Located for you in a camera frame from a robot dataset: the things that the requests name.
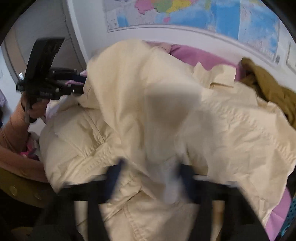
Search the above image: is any cream beige jacket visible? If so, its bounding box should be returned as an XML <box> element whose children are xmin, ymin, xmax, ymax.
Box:
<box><xmin>40</xmin><ymin>40</ymin><xmax>295</xmax><ymax>240</ymax></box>

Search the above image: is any person's left hand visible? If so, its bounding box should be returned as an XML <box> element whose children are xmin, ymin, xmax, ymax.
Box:
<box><xmin>21</xmin><ymin>93</ymin><xmax>49</xmax><ymax>120</ymax></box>

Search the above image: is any grey wardrobe door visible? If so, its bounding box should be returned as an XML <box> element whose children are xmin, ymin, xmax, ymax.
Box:
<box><xmin>1</xmin><ymin>1</ymin><xmax>86</xmax><ymax>81</ymax></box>

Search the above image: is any pink floral bed sheet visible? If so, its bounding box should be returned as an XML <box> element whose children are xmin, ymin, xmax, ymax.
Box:
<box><xmin>148</xmin><ymin>42</ymin><xmax>292</xmax><ymax>240</ymax></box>

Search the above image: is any olive brown jacket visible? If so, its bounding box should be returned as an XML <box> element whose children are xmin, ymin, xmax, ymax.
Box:
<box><xmin>240</xmin><ymin>58</ymin><xmax>296</xmax><ymax>128</ymax></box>

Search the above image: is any white wall socket left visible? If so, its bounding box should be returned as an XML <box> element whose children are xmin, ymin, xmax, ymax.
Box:
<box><xmin>286</xmin><ymin>42</ymin><xmax>296</xmax><ymax>70</ymax></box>

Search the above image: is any colourful wall map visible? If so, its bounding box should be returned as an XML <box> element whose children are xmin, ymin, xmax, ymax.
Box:
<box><xmin>103</xmin><ymin>0</ymin><xmax>280</xmax><ymax>60</ymax></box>

